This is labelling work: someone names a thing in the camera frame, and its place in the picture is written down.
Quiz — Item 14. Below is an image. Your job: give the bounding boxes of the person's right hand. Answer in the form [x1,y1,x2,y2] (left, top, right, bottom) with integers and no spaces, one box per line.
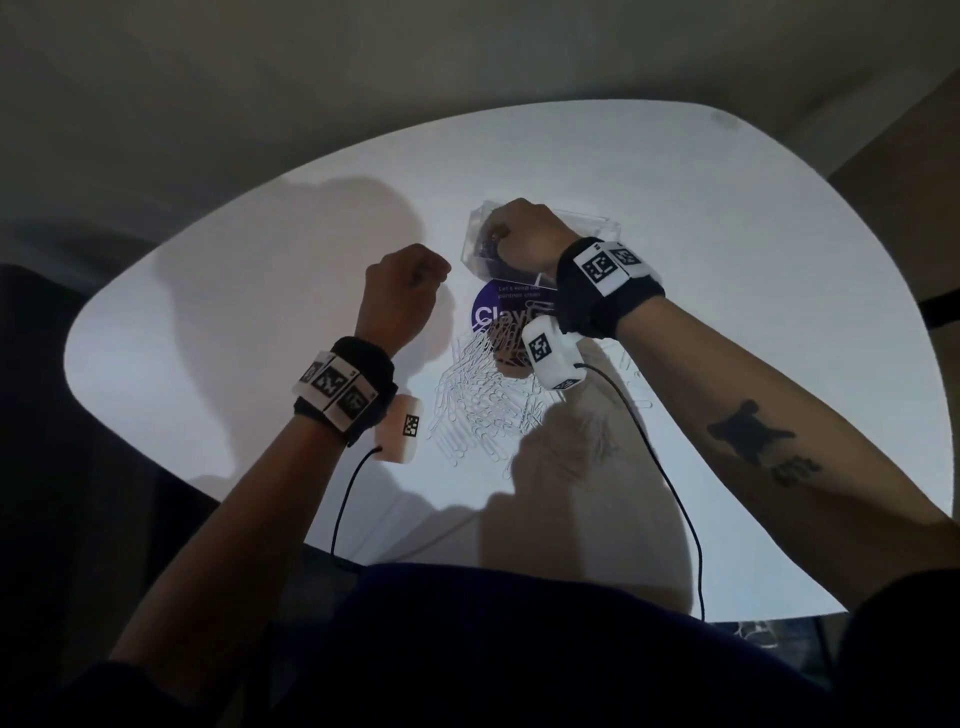
[483,197,583,280]

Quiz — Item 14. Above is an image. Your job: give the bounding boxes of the person's left hand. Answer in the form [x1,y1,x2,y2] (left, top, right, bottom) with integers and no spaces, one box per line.
[353,242,454,358]

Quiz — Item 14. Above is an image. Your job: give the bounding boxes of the clear plastic two-compartment box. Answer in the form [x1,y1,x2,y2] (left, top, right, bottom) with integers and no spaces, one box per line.
[458,198,624,280]

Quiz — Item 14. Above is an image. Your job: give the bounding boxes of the pile of mixed paper clips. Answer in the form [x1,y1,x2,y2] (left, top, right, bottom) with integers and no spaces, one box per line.
[427,314,654,468]

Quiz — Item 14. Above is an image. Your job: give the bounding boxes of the person's left forearm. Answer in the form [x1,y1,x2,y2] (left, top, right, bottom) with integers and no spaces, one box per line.
[108,416,346,706]

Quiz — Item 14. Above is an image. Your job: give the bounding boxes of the person's right forearm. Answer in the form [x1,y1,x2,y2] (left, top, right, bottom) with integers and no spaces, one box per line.
[614,296,960,609]

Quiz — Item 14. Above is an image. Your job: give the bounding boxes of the person's dark blue clothing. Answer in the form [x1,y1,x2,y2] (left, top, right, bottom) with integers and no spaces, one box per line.
[74,562,960,728]

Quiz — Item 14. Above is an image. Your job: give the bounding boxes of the round purple sticker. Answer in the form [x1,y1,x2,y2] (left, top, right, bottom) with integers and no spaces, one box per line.
[470,277,560,335]

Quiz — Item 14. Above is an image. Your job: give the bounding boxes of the black right wristband with markers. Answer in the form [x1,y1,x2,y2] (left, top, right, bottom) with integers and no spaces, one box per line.
[553,237,667,340]

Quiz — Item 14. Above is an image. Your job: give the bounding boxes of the black wristband with markers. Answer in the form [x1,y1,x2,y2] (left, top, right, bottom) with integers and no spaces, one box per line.
[553,237,667,340]
[292,335,399,449]

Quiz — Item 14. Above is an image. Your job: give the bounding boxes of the black left wristband with markers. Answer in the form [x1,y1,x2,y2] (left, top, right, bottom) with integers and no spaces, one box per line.
[292,335,399,449]

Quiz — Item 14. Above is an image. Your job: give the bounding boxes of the black bar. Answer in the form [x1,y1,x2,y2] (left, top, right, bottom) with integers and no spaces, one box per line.
[918,288,960,330]

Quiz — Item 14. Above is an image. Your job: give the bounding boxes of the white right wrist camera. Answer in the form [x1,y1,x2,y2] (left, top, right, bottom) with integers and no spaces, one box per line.
[521,314,588,393]

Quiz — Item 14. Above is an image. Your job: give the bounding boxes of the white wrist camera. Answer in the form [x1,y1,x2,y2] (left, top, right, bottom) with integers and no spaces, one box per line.
[521,314,588,393]
[378,393,425,465]

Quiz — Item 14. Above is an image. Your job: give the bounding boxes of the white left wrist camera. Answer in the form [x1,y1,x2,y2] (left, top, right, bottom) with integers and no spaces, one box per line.
[378,393,425,465]

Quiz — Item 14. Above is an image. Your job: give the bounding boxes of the black left camera cable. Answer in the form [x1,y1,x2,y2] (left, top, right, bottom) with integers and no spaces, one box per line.
[329,446,385,571]

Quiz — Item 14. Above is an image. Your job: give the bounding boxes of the black camera cable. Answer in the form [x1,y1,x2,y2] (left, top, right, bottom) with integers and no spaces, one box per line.
[329,446,385,571]
[573,362,708,624]

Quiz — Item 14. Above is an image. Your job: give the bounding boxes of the black right camera cable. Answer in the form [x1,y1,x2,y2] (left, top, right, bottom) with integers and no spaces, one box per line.
[573,362,708,624]

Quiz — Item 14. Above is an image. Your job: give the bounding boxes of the white cables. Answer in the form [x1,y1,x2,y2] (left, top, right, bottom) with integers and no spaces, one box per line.
[727,618,781,650]

